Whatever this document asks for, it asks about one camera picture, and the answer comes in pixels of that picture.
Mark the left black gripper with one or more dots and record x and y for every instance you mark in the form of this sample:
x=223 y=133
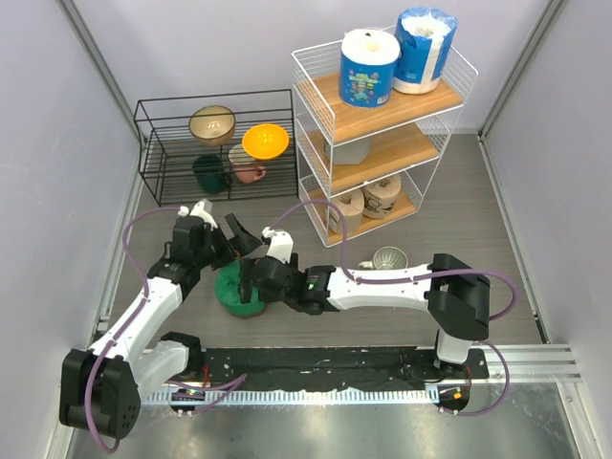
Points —
x=241 y=243

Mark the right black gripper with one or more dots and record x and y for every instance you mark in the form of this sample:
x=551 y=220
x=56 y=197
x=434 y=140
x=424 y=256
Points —
x=246 y=265

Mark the green paper roll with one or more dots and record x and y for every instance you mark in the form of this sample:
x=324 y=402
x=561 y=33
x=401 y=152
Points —
x=226 y=291

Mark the grey paper roll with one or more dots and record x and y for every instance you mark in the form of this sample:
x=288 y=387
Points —
x=354 y=152

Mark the brown paper roll with print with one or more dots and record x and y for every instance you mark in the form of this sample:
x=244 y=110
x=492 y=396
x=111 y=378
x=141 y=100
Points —
x=380 y=197

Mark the blue paper roll with pictures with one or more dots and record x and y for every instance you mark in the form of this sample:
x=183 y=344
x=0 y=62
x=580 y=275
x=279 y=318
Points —
x=367 y=64

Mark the blue white paper roll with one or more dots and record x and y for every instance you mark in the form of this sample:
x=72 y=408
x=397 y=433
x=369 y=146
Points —
x=425 y=36

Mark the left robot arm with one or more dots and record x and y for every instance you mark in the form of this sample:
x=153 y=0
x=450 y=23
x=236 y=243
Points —
x=102 y=387

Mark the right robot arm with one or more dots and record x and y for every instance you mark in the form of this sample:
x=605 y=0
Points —
x=453 y=294

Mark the pink mug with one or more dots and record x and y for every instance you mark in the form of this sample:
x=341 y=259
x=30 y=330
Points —
x=245 y=167

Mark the dark green mug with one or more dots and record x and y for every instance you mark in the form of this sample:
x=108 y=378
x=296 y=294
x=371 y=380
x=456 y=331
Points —
x=211 y=174

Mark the orange bowl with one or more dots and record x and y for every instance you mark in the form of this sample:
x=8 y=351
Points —
x=265 y=141

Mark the tan glossy bowl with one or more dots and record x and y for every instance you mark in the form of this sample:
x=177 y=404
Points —
x=212 y=125

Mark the grey ribbed mug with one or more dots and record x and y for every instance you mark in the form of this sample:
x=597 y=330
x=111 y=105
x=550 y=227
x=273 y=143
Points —
x=385 y=259

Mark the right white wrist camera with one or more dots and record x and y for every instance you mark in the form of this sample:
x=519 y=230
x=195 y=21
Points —
x=280 y=244

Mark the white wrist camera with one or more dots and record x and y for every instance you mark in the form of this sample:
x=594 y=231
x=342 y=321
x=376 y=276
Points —
x=280 y=244
x=202 y=209

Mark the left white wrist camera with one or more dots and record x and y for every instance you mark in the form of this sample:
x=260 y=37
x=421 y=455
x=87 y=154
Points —
x=202 y=209

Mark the black wire rack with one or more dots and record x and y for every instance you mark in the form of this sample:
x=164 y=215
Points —
x=168 y=150

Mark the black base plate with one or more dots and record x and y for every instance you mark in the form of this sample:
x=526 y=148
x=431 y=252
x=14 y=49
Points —
x=322 y=369

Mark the white wire three-tier shelf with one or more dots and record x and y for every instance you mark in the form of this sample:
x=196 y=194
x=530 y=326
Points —
x=409 y=135

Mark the aluminium front rail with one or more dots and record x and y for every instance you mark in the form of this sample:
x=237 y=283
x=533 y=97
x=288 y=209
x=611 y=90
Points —
x=507 y=365

